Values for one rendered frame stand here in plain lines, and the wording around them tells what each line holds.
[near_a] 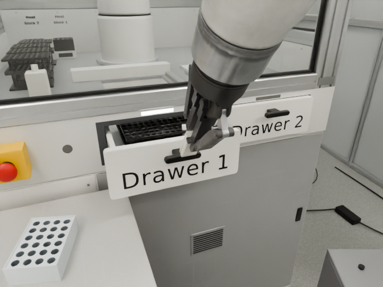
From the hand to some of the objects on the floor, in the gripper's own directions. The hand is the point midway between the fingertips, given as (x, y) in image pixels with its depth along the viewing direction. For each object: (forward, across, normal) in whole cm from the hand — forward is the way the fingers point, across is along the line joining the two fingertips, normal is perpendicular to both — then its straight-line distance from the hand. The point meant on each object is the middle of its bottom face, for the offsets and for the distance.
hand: (191, 143), depth 52 cm
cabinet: (+118, +1, -4) cm, 118 cm away
